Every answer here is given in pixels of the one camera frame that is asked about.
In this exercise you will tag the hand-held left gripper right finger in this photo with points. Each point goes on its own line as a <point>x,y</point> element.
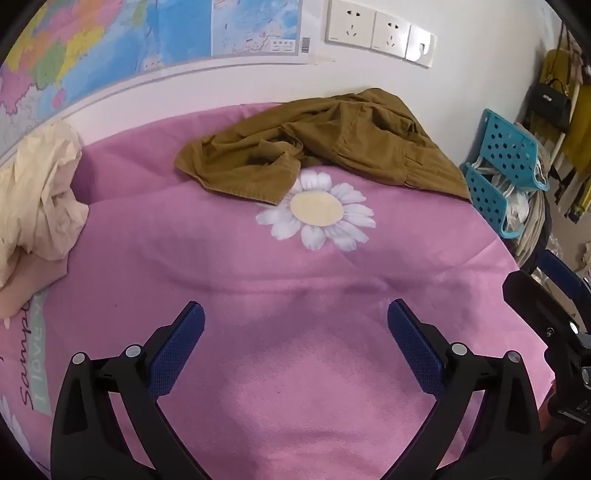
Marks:
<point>415,350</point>

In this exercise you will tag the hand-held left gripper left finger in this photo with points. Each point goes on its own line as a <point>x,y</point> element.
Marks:
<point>178,355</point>

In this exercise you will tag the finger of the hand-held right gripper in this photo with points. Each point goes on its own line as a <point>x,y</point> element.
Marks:
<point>535,304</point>
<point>568,281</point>

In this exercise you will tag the brown jacket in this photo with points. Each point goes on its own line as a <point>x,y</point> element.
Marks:
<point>351,138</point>

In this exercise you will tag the hanging yellow clothes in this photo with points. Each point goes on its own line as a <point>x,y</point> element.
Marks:
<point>579,138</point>

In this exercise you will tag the beige cloth bundle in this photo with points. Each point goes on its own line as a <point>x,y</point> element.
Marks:
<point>531,230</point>

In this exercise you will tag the blue perforated plastic basket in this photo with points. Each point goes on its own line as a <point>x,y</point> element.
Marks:
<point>485,198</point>
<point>508,147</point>

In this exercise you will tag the pink daisy print bed sheet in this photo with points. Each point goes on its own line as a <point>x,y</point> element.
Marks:
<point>277,286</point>

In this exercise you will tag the black handbag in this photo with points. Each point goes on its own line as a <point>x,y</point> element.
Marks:
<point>550,104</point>

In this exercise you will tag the cream cloth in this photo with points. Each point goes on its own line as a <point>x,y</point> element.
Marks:
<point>41,194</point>

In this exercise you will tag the white wall socket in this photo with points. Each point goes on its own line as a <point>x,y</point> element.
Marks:
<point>391,34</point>
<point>350,23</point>

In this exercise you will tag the colourful wall map poster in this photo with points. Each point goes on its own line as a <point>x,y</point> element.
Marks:
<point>138,37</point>

